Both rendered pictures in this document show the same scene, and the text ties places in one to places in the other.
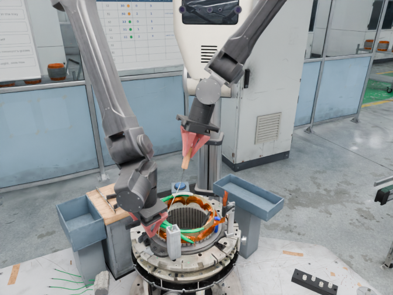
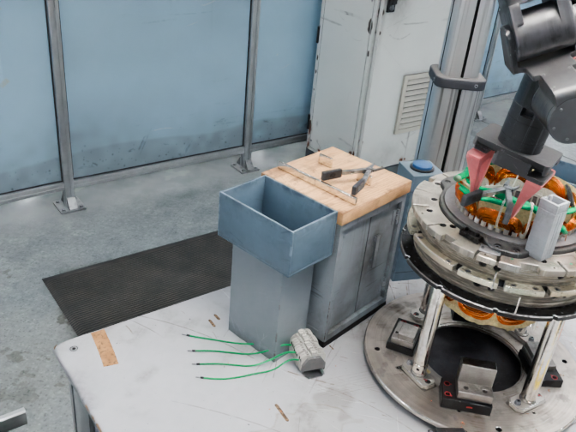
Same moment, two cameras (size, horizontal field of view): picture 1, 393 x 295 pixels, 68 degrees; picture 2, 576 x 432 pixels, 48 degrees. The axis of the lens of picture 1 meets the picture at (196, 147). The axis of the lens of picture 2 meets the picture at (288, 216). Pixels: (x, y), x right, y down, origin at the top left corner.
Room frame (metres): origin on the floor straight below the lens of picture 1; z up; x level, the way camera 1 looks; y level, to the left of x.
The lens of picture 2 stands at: (-0.12, 0.58, 1.56)
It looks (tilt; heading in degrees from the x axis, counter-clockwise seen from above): 29 degrees down; 347
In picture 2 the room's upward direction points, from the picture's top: 6 degrees clockwise
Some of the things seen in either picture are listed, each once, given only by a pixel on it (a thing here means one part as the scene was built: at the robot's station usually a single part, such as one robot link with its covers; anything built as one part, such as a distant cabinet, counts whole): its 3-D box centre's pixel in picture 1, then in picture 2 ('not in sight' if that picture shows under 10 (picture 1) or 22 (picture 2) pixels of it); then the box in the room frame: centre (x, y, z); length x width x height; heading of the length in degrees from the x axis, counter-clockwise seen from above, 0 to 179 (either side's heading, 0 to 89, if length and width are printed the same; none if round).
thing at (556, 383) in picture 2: not in sight; (540, 368); (0.63, -0.07, 0.81); 0.08 x 0.05 x 0.01; 172
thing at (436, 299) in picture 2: (147, 281); (429, 328); (0.64, 0.16, 0.91); 0.02 x 0.02 x 0.21
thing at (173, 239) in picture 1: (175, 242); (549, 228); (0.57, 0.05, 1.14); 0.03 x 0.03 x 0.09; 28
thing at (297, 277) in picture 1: (314, 283); not in sight; (0.73, -0.42, 0.79); 0.15 x 0.05 x 0.02; 59
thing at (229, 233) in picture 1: (230, 219); not in sight; (0.64, -0.09, 1.15); 0.03 x 0.02 x 0.12; 110
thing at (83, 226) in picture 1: (85, 243); (271, 273); (0.79, 0.40, 0.92); 0.17 x 0.11 x 0.28; 37
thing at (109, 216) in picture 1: (121, 198); (336, 182); (0.88, 0.27, 1.05); 0.20 x 0.19 x 0.02; 127
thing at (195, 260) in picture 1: (185, 226); (513, 216); (0.68, 0.03, 1.09); 0.32 x 0.32 x 0.01
